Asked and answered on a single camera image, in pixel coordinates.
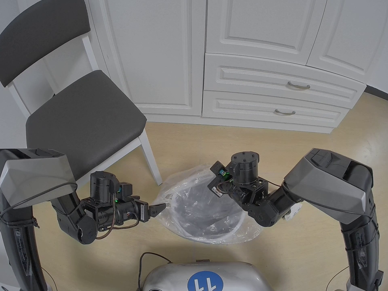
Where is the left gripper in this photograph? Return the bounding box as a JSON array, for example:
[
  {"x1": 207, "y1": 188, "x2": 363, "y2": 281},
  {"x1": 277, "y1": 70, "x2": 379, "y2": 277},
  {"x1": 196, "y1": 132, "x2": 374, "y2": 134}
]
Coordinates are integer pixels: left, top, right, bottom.
[{"x1": 121, "y1": 200, "x2": 167, "y2": 224}]

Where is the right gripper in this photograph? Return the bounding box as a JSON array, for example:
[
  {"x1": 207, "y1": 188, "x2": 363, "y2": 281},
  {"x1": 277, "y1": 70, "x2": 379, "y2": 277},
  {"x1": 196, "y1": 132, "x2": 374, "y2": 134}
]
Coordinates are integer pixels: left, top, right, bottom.
[{"x1": 208, "y1": 180, "x2": 236, "y2": 198}]

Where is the clear plastic bag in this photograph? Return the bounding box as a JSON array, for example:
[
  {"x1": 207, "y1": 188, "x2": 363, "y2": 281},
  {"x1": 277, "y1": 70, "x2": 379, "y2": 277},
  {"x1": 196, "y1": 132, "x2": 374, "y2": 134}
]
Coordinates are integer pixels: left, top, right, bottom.
[{"x1": 153, "y1": 162, "x2": 264, "y2": 245}]

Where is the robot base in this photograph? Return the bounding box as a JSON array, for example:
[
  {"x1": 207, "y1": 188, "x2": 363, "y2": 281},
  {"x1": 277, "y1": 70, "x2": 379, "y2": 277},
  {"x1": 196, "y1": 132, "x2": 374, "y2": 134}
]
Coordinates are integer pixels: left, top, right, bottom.
[{"x1": 142, "y1": 259, "x2": 275, "y2": 291}]

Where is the white trash bin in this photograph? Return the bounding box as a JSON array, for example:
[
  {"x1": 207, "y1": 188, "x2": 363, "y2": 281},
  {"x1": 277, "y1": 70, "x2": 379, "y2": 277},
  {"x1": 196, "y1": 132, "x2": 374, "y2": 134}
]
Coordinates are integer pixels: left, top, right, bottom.
[{"x1": 169, "y1": 171, "x2": 247, "y2": 242}]

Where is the crumpled white paper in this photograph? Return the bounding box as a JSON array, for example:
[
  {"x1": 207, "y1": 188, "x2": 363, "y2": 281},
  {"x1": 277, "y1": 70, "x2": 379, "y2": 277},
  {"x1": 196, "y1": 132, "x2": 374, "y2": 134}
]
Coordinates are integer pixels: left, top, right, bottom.
[{"x1": 283, "y1": 203, "x2": 304, "y2": 222}]

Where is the grey padded white chair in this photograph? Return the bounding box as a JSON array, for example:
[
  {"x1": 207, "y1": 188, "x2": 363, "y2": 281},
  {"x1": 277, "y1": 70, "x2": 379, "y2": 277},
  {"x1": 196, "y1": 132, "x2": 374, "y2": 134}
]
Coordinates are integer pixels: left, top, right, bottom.
[{"x1": 0, "y1": 0, "x2": 164, "y2": 187}]

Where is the white wardrobe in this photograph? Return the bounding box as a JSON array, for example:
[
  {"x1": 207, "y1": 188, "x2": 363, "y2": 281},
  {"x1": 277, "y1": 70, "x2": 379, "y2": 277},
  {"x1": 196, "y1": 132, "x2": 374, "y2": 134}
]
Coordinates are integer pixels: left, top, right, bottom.
[{"x1": 15, "y1": 0, "x2": 368, "y2": 134}]

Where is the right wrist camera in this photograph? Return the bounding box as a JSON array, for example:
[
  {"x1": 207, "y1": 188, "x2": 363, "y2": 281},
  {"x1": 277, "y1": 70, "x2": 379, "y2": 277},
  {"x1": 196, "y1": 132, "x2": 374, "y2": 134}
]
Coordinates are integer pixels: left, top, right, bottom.
[{"x1": 211, "y1": 161, "x2": 232, "y2": 182}]

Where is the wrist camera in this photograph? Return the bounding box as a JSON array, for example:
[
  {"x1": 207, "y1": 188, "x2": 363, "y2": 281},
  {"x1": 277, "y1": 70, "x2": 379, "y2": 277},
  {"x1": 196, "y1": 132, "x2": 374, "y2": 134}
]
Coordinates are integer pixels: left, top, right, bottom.
[
  {"x1": 211, "y1": 161, "x2": 232, "y2": 182},
  {"x1": 118, "y1": 182, "x2": 134, "y2": 202}
]

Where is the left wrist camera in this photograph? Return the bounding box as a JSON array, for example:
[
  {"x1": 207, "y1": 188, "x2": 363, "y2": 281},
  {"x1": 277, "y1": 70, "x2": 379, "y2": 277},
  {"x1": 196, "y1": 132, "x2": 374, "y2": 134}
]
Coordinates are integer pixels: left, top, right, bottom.
[{"x1": 118, "y1": 182, "x2": 134, "y2": 202}]

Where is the black cable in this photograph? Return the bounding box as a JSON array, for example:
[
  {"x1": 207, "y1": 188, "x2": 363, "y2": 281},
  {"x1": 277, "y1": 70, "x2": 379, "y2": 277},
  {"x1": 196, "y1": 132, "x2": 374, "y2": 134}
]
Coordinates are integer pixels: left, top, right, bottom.
[{"x1": 138, "y1": 252, "x2": 173, "y2": 291}]

